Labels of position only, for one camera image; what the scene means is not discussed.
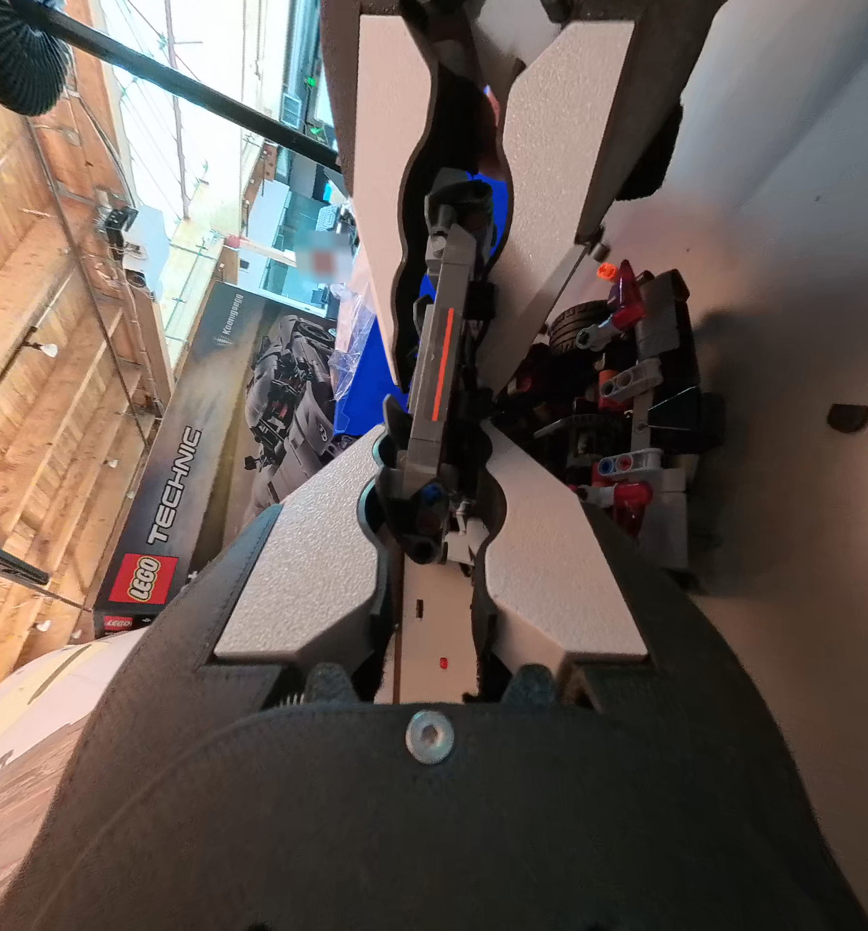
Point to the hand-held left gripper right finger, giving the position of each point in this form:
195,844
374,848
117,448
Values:
557,582

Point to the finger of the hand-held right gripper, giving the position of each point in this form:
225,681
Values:
383,145
557,145

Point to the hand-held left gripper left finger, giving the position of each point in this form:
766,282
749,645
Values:
303,582

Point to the partly built lego car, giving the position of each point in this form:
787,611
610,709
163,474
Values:
652,407

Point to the grey lego door panel assembly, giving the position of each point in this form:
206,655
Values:
441,349

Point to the small orange lego piece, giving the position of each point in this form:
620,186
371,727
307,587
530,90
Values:
605,270

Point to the dark lego set box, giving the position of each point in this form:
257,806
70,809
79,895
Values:
187,473

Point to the small dark grey lego piece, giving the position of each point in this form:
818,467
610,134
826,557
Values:
848,418

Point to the person's right hand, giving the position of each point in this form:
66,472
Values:
488,138

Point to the blue plastic bin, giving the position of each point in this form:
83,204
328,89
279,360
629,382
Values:
365,393

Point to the clear plastic parts bags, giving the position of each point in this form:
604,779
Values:
350,342

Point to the black metal pole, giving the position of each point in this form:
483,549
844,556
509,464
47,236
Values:
187,80

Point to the white instruction booklet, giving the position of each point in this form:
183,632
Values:
12,727

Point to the ceiling track lights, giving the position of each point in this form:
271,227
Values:
48,349

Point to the black ribbed round fixture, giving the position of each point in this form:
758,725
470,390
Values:
12,51

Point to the white wall-mounted box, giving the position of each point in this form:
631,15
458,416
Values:
147,240

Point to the black metal rail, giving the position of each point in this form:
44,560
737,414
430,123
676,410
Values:
5,556

